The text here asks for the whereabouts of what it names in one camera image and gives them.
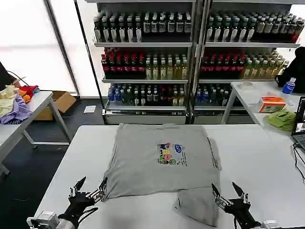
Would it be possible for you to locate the person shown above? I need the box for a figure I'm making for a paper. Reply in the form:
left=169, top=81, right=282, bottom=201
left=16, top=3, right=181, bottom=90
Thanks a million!
left=274, top=46, right=305, bottom=94

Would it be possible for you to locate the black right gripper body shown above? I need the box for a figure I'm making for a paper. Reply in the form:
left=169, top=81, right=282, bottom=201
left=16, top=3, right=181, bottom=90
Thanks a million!
left=224, top=199, right=262, bottom=229

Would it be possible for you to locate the black window post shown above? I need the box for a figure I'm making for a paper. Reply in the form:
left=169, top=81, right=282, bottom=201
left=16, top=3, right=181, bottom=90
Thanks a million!
left=44, top=0, right=80, bottom=96
left=74, top=0, right=105, bottom=106

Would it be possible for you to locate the white paper sheet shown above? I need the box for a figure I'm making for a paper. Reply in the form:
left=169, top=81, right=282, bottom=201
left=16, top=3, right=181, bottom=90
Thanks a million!
left=83, top=105, right=97, bottom=115

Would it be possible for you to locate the white side table with clothes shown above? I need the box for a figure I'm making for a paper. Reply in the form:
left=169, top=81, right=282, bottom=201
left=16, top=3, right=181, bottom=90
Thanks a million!
left=0, top=90, right=72, bottom=177

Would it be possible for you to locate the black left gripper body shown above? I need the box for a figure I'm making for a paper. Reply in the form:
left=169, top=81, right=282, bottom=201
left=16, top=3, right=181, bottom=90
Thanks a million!
left=58, top=192, right=95, bottom=225

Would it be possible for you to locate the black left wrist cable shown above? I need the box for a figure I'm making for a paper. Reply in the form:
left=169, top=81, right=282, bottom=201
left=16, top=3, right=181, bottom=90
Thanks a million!
left=75, top=207, right=99, bottom=226

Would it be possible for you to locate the green cloth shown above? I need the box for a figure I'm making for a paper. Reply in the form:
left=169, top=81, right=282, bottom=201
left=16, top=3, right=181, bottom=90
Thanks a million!
left=266, top=108, right=297, bottom=132

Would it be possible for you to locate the purple cloth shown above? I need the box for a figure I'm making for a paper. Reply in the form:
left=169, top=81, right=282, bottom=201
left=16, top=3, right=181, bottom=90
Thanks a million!
left=0, top=94, right=33, bottom=125

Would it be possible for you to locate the pale yellow cloth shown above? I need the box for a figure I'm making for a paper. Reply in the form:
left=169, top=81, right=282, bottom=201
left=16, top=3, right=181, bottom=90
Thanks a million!
left=0, top=84, right=20, bottom=118

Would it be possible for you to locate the black laptop cable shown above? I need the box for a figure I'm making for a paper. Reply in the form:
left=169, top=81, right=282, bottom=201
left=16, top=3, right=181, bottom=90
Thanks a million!
left=292, top=142, right=305, bottom=185

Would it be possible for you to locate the shelf rack with bottles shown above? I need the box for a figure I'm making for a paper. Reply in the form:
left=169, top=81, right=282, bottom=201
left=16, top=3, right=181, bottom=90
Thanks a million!
left=193, top=0, right=301, bottom=125
left=84, top=0, right=198, bottom=125

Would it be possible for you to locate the orange tissue box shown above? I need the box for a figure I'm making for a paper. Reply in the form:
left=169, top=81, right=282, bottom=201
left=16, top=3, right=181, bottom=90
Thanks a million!
left=258, top=96, right=287, bottom=114

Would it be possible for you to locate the white desk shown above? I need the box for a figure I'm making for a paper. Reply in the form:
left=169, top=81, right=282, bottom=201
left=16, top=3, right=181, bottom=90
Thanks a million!
left=220, top=80, right=305, bottom=135

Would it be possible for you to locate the red orange cloth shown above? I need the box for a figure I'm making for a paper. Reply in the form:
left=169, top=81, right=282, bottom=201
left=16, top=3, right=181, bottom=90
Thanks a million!
left=18, top=84, right=40, bottom=104

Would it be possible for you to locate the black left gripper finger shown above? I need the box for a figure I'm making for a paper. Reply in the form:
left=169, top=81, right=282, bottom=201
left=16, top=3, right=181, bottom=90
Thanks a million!
left=86, top=177, right=108, bottom=204
left=69, top=176, right=87, bottom=198

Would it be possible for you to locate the brown cardboard box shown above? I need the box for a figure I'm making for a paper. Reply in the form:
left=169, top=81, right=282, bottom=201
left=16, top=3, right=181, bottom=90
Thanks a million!
left=35, top=91, right=78, bottom=121

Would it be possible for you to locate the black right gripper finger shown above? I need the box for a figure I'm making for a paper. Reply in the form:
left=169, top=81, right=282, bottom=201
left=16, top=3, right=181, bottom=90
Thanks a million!
left=211, top=183, right=234, bottom=211
left=232, top=181, right=251, bottom=207

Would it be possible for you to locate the open laptop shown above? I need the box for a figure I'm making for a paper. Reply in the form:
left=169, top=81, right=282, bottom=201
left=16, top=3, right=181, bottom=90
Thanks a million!
left=290, top=95, right=305, bottom=152

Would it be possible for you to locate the blue water bottle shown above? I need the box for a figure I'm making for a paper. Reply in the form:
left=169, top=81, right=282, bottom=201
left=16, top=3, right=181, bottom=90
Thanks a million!
left=282, top=77, right=296, bottom=95

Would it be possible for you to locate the clear tape roll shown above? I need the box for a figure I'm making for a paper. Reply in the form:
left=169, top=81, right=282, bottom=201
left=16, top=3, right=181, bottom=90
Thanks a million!
left=238, top=81, right=254, bottom=90

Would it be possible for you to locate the grey printed t-shirt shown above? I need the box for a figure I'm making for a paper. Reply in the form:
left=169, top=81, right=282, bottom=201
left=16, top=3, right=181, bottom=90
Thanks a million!
left=102, top=123, right=223, bottom=228

